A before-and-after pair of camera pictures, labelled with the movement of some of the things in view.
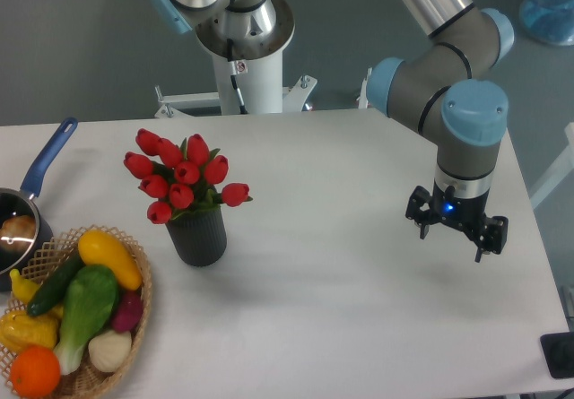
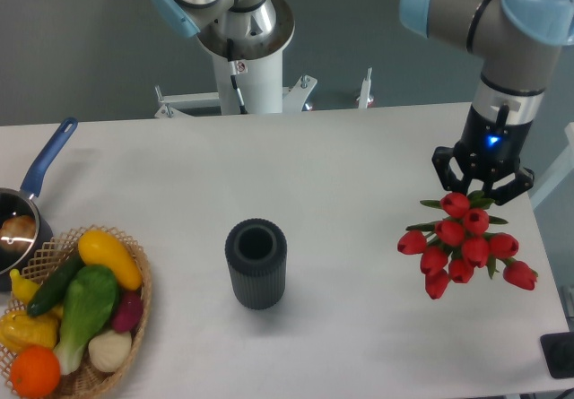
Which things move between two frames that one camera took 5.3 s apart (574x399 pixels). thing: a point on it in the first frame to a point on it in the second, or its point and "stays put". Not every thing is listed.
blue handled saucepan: [22, 229] stays put
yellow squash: [97, 248] stays put
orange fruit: [35, 371] stays put
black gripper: [467, 213] to [489, 147]
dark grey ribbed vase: [199, 238] to [256, 252]
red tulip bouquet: [183, 177] to [455, 245]
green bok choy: [90, 306] stays put
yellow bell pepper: [19, 330] stays put
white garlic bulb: [110, 351] stays put
